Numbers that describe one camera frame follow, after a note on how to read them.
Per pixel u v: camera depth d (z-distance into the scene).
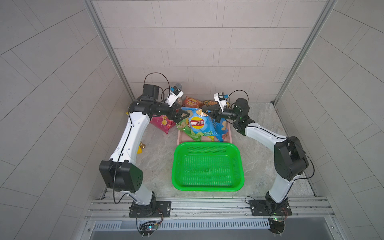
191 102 1.08
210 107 0.71
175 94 0.63
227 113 0.70
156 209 0.69
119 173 0.40
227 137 0.94
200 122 0.75
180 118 0.65
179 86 0.91
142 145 0.92
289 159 0.47
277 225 0.69
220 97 0.66
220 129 0.86
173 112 0.63
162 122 0.94
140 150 0.91
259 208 0.71
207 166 0.85
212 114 0.73
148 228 0.65
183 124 0.89
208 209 0.72
